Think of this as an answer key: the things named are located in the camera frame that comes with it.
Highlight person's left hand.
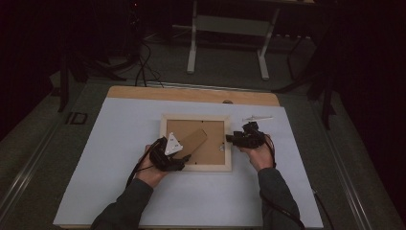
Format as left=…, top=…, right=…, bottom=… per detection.
left=135, top=145, right=170, bottom=189

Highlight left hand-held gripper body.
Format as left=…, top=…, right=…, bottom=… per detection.
left=148, top=132, right=187, bottom=173

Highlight black stand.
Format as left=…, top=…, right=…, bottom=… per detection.
left=56, top=47, right=127, bottom=113
left=272, top=18, right=340, bottom=130

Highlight left hand-held gripper cable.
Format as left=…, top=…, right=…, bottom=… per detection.
left=125, top=140, right=161, bottom=189

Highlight white metal desk frame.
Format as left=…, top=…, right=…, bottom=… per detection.
left=186, top=0, right=282, bottom=81

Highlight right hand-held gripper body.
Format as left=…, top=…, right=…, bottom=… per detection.
left=234, top=115, right=275, bottom=150

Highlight black floor cables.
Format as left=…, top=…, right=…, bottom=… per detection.
left=135, top=40, right=165, bottom=88

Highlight wooden photo frame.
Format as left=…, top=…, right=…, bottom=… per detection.
left=159, top=113, right=234, bottom=173

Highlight person's right hand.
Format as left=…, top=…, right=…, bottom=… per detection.
left=243, top=143, right=276, bottom=173

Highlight black floor socket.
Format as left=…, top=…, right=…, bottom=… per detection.
left=65, top=111, right=89, bottom=126

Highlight metal floor rail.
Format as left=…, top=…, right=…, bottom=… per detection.
left=309, top=101, right=375, bottom=230
left=0, top=116, right=62, bottom=219

